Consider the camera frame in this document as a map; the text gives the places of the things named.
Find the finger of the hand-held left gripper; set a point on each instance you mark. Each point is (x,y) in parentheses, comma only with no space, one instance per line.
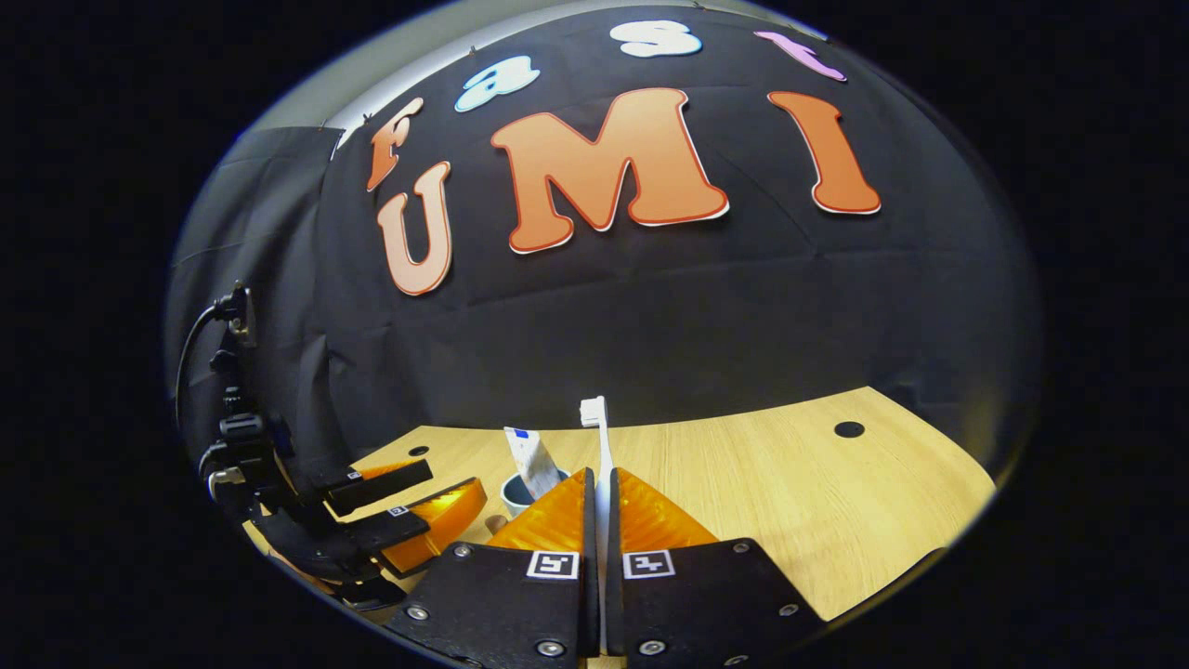
(437,516)
(381,486)

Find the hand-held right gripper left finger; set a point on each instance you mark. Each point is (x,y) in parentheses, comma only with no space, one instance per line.
(502,604)

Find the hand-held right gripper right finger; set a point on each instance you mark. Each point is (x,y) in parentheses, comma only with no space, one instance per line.
(706,604)

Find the white toothpaste tube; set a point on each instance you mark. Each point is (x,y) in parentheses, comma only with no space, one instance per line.
(531,460)

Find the pale blue toothbrush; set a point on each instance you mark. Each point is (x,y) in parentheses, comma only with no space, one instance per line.
(602,446)

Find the wooden desktop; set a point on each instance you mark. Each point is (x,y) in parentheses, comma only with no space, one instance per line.
(790,483)

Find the black backdrop cloth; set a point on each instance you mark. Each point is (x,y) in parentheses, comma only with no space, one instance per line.
(650,316)

